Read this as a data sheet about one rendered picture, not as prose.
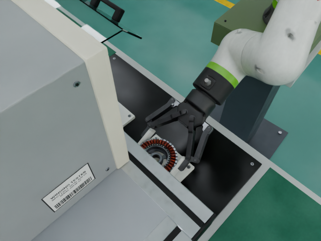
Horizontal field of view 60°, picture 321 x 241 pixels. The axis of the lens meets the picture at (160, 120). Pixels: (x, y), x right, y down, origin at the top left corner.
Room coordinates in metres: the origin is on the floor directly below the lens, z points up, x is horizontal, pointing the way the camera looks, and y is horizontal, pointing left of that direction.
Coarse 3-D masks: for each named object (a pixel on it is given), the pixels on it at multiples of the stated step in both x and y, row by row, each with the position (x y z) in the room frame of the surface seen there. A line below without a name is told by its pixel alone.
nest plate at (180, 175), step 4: (156, 136) 0.43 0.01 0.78; (180, 156) 0.36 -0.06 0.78; (156, 160) 0.35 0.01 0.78; (164, 160) 0.35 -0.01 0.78; (188, 164) 0.34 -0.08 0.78; (188, 168) 0.33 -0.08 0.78; (192, 168) 0.33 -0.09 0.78; (180, 172) 0.31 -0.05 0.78; (184, 172) 0.31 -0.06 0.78; (188, 172) 0.31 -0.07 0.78; (176, 176) 0.30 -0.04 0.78; (180, 176) 0.30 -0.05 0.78; (184, 176) 0.30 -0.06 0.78; (180, 180) 0.29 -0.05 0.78
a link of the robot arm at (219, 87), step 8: (208, 72) 0.48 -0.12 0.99; (216, 72) 0.48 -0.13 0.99; (200, 80) 0.47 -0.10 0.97; (208, 80) 0.45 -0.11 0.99; (216, 80) 0.46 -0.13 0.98; (224, 80) 0.46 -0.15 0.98; (200, 88) 0.45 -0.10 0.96; (208, 88) 0.44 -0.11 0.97; (216, 88) 0.44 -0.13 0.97; (224, 88) 0.45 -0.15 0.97; (232, 88) 0.46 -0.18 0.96; (208, 96) 0.44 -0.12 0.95; (216, 96) 0.43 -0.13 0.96; (224, 96) 0.44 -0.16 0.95
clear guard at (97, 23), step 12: (48, 0) 0.66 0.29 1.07; (60, 0) 0.66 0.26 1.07; (72, 0) 0.66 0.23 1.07; (84, 0) 0.70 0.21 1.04; (72, 12) 0.61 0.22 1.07; (84, 12) 0.61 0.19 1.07; (96, 12) 0.61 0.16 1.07; (84, 24) 0.56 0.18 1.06; (96, 24) 0.56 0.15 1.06; (108, 24) 0.56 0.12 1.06; (120, 24) 0.61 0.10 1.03; (96, 36) 0.52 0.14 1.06; (108, 36) 0.52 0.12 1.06
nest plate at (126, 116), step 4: (120, 104) 0.55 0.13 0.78; (120, 108) 0.53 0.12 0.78; (124, 108) 0.53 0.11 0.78; (120, 112) 0.51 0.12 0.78; (124, 112) 0.51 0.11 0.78; (128, 112) 0.51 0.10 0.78; (124, 116) 0.50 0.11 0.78; (128, 116) 0.50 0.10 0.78; (132, 116) 0.50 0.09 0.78; (124, 120) 0.48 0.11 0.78; (128, 120) 0.48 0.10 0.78; (124, 124) 0.47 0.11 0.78
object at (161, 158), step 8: (144, 144) 0.37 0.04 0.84; (152, 144) 0.37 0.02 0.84; (160, 144) 0.37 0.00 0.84; (168, 144) 0.37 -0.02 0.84; (152, 152) 0.36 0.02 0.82; (160, 152) 0.36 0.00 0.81; (168, 152) 0.35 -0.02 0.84; (176, 152) 0.35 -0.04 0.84; (160, 160) 0.33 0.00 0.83; (168, 160) 0.32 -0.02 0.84; (176, 160) 0.33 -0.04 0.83; (168, 168) 0.30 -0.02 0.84
